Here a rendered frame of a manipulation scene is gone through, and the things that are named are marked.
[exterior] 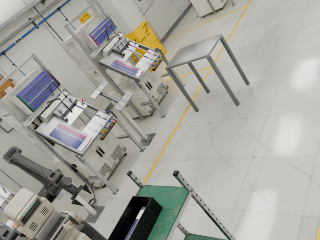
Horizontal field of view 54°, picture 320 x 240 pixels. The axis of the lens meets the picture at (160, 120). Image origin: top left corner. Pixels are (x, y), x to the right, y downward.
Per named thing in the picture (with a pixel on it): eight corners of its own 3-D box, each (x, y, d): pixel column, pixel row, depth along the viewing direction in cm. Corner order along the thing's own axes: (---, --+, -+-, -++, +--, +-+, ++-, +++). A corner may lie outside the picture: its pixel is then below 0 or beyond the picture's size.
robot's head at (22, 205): (7, 218, 219) (0, 210, 207) (27, 194, 231) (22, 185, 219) (24, 228, 216) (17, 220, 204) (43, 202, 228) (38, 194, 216)
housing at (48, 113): (70, 99, 436) (68, 93, 425) (47, 124, 408) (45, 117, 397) (65, 97, 438) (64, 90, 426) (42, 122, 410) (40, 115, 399)
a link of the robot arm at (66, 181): (58, 172, 213) (49, 182, 208) (60, 167, 203) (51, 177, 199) (72, 182, 214) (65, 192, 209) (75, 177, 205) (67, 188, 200)
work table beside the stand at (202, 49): (238, 105, 393) (207, 55, 358) (195, 112, 443) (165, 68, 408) (249, 83, 417) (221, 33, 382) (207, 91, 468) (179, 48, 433)
